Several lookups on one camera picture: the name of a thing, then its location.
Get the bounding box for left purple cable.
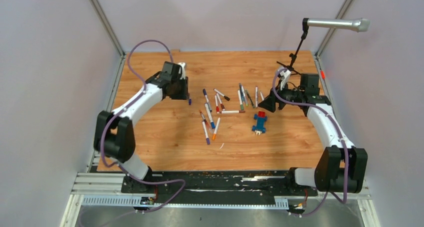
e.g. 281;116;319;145
99;39;187;215

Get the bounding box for clear cap grey pen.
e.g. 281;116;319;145
238;83;246;104

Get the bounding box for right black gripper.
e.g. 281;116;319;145
258;80;304;113

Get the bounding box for silver microphone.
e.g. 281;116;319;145
302;18;371;33

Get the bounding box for orange red cap marker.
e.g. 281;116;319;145
199;110;211;129

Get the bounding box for green cap marker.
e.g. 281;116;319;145
241;85;249;106
237;89;244;111

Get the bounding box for blue red toy robot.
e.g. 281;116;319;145
251;111;268;135

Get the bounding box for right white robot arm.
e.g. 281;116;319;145
258;70;368;196

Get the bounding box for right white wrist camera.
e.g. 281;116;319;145
277;66;292;91

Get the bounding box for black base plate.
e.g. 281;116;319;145
121;170;318;205

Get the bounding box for purple cap marker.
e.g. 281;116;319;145
254;86;259;108

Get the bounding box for purple tip white marker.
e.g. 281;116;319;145
201;121;211;145

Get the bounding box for brown cap marker horizontal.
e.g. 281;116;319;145
217;110;246;114

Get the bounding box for red marker on rail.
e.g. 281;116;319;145
320;70;326;80

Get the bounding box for grey slotted cable duct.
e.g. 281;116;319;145
81;195;289;210

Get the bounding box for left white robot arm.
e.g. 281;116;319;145
93;61;189;194

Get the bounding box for dark green cap pen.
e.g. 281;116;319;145
245;90;256;109

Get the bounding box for dark red cap marker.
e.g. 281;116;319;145
216;93;226;111

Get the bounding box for black microphone tripod stand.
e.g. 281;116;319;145
281;18;309;75

